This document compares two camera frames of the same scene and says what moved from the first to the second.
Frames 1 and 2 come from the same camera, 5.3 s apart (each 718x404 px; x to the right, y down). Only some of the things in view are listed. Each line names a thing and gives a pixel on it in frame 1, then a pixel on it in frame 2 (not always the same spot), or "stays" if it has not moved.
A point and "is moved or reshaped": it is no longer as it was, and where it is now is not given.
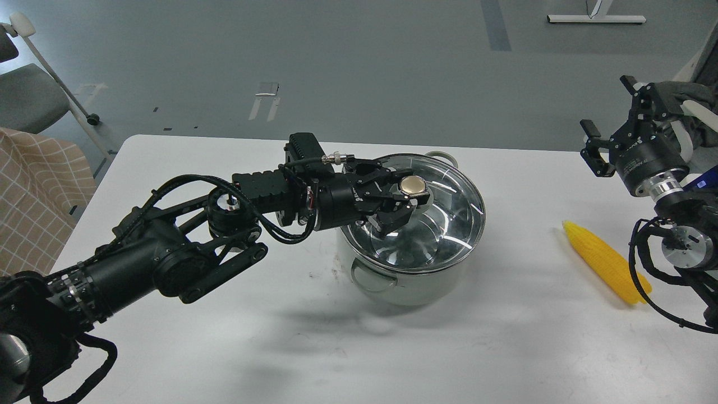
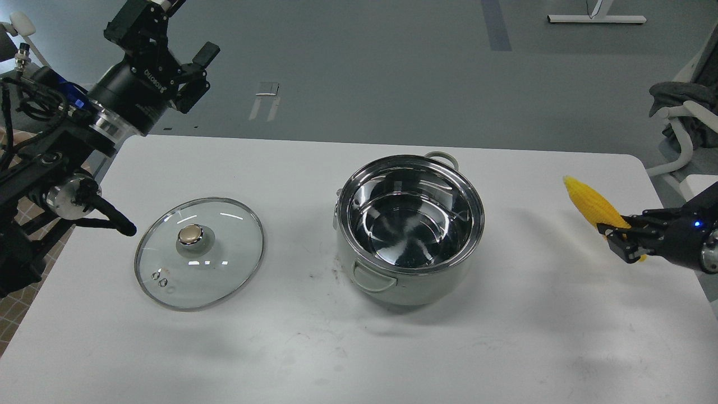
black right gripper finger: (648, 106) to (631, 247)
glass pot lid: (444, 228) is moved or reshaped
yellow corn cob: (617, 271) to (597, 210)
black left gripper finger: (390, 212) to (141, 26)
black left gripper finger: (367, 172) to (193, 81)
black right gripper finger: (591, 155) to (641, 223)
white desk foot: (598, 15) stays
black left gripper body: (343, 198) to (135, 95)
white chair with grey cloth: (690, 104) stays
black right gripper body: (649, 164) to (683, 240)
